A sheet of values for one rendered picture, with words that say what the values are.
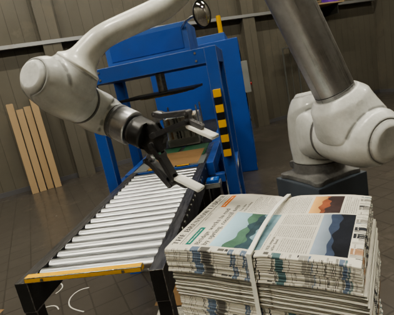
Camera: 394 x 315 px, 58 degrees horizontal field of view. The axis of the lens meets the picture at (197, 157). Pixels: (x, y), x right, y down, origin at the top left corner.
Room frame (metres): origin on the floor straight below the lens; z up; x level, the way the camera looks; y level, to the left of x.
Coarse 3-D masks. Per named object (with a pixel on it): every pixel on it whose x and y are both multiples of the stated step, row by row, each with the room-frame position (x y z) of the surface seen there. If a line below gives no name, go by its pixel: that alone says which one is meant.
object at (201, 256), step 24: (216, 216) 0.77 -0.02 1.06; (240, 216) 0.75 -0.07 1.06; (192, 240) 0.68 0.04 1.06; (216, 240) 0.66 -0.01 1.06; (240, 240) 0.64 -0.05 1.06; (168, 264) 0.67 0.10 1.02; (192, 264) 0.64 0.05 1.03; (216, 264) 0.61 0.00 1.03; (192, 288) 0.65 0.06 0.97; (216, 288) 0.62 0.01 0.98; (240, 288) 0.60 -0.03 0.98; (192, 312) 0.66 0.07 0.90; (216, 312) 0.63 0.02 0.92; (240, 312) 0.60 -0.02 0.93
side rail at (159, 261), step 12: (204, 168) 2.25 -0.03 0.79; (204, 180) 2.16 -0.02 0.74; (192, 192) 1.77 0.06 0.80; (204, 192) 2.07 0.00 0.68; (180, 204) 1.63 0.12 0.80; (192, 204) 1.68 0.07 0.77; (180, 216) 1.48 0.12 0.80; (192, 216) 1.63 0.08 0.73; (168, 228) 1.37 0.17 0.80; (180, 228) 1.37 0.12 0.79; (168, 240) 1.26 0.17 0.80; (156, 264) 1.09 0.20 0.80; (156, 276) 1.06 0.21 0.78; (168, 276) 1.09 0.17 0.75; (156, 288) 1.06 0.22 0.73; (168, 288) 1.06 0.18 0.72; (156, 300) 1.06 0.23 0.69; (168, 300) 1.05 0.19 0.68
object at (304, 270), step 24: (312, 216) 0.68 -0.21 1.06; (336, 216) 0.65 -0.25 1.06; (360, 216) 0.63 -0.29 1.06; (288, 240) 0.60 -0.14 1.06; (312, 240) 0.58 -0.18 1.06; (336, 240) 0.57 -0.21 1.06; (360, 240) 0.55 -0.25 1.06; (288, 264) 0.54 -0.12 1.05; (312, 264) 0.52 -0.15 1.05; (336, 264) 0.50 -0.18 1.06; (360, 264) 0.49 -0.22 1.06; (288, 288) 0.55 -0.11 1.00; (312, 288) 0.52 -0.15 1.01; (336, 288) 0.50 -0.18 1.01; (360, 288) 0.48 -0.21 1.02; (288, 312) 0.55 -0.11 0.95; (312, 312) 0.53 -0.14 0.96; (336, 312) 0.51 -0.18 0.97; (360, 312) 0.49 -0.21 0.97
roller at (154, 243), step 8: (152, 240) 1.29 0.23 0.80; (160, 240) 1.27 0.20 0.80; (80, 248) 1.35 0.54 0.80; (88, 248) 1.33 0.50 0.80; (96, 248) 1.32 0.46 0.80; (104, 248) 1.31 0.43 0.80; (112, 248) 1.30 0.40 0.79; (120, 248) 1.29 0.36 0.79; (128, 248) 1.28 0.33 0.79; (136, 248) 1.27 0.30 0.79; (64, 256) 1.33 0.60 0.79; (72, 256) 1.32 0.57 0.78
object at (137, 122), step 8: (136, 120) 0.85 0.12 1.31; (144, 120) 0.85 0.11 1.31; (128, 128) 0.84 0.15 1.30; (136, 128) 0.83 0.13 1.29; (144, 128) 0.84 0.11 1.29; (152, 128) 0.83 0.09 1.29; (160, 128) 0.84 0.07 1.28; (128, 136) 0.84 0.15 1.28; (136, 136) 0.83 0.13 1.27; (144, 136) 0.85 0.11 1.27; (160, 136) 0.82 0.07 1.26; (136, 144) 0.84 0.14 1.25; (144, 144) 0.85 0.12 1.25; (160, 144) 0.83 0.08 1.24
